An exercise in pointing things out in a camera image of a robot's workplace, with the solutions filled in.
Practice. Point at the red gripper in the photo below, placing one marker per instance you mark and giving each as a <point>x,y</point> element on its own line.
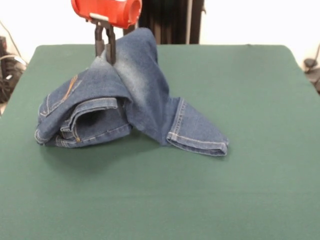
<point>107,8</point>

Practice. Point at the blue denim jeans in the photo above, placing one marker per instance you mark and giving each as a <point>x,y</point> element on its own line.
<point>145,87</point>

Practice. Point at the black wheeled stand base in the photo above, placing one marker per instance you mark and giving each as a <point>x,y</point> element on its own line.
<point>315,80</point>
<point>10,75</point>

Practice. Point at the dark green table cloth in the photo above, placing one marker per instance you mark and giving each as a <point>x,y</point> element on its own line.
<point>225,187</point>

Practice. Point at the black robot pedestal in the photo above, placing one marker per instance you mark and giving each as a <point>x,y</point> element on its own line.
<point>172,22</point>

